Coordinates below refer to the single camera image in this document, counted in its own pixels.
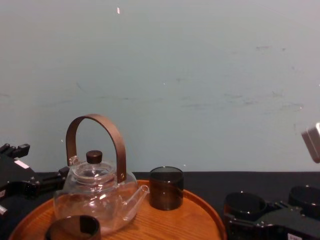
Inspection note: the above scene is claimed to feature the dark smoked glass cup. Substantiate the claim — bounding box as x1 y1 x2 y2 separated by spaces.
149 166 185 211
288 185 320 219
45 214 102 240
224 191 267 222

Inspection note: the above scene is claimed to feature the round wooden tray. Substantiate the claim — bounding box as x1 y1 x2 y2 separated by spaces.
8 179 228 240

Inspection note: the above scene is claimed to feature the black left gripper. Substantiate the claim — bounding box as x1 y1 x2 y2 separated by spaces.
0 143 71 201

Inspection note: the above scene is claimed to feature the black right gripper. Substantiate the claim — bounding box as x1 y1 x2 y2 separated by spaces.
223 201 320 240

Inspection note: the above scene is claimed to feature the glass teapot with brown handle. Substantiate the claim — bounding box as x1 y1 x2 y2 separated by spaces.
52 113 151 236

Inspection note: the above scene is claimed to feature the glass lid with dark knob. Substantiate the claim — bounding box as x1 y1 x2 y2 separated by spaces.
72 149 114 184

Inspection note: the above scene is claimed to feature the black table cloth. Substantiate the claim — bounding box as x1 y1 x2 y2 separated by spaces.
0 170 320 240

